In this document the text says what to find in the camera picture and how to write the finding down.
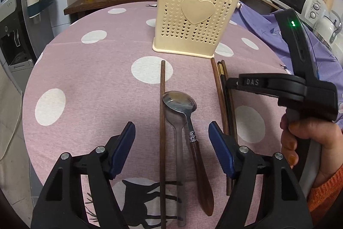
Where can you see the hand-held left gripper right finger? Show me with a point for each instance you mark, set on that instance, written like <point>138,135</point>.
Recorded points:
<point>222,151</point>

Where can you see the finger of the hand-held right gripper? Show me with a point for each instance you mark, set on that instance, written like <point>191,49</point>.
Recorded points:
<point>257,82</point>

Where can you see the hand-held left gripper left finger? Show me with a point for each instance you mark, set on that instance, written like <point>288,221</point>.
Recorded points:
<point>122,151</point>

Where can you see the black chopstick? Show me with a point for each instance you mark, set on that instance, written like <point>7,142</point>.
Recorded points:
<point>222,70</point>

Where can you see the all steel spoon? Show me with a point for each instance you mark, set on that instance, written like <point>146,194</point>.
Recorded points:
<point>181,191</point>

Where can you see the cream plastic utensil holder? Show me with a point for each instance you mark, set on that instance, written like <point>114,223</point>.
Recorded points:
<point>195,17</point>

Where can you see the person's right forearm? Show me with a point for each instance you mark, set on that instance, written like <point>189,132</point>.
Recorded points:
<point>327,191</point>

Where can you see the person's right hand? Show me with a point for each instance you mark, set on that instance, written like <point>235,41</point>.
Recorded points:
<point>329,148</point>

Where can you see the purple floral cloth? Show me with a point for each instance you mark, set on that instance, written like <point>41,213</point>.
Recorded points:
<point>262,30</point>

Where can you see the pink polka dot tablecloth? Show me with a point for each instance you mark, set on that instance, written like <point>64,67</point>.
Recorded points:
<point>93,97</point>

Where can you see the white kettle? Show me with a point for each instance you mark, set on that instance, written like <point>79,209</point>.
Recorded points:
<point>325,26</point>

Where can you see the white lint roller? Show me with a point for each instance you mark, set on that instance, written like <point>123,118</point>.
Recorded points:
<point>239,5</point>

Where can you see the light wooden shelf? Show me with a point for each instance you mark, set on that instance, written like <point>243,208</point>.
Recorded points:
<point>257,2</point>

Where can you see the beige cloth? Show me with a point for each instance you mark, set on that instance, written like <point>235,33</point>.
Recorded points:
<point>9,116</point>

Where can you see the dark wooden cabinet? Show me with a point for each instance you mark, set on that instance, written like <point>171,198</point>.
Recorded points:
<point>93,3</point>

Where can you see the grey water dispenser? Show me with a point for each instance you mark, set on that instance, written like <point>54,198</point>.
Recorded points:
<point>13,38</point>

